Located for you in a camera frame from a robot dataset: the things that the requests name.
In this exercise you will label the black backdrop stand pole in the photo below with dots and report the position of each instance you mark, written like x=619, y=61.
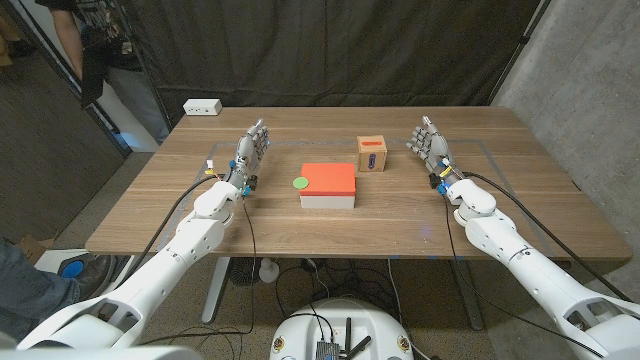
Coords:
x=524, y=39
x=162, y=107

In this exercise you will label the red lidded white box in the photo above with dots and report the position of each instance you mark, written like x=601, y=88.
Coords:
x=327, y=180

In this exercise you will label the seated person leg and shoe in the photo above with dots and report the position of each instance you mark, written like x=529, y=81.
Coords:
x=30, y=295

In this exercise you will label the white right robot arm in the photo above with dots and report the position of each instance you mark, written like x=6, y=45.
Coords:
x=515, y=250

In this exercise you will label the grey radio module with antennas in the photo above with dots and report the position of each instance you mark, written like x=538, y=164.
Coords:
x=327, y=350

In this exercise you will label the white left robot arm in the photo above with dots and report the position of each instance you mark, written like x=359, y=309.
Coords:
x=190, y=240

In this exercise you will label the brown cardboard box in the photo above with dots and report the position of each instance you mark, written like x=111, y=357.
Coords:
x=32, y=248

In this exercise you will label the black curtain backdrop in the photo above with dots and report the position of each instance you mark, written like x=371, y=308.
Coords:
x=325, y=50

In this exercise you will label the small wooden slot box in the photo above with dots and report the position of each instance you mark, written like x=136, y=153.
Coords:
x=372, y=155

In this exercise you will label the white table leg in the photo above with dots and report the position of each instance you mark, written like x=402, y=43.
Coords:
x=216, y=290

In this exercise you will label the green round coin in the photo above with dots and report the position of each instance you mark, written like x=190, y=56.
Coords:
x=300, y=183

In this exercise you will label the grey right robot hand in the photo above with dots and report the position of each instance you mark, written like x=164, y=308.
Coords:
x=436, y=147

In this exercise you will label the standing person in jeans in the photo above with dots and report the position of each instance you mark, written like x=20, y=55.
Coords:
x=125, y=85

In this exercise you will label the small black floor fan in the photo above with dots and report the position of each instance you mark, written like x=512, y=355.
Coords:
x=244, y=271

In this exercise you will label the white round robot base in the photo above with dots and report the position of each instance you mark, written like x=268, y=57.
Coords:
x=345, y=325

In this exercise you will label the white power outlet box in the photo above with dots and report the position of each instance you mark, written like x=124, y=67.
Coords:
x=202, y=106

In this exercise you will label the grey table leg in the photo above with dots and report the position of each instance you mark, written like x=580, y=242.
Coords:
x=467, y=295

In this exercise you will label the grey tape outline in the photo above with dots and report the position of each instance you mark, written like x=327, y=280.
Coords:
x=350, y=142

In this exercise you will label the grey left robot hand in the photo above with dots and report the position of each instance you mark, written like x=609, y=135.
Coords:
x=248, y=155

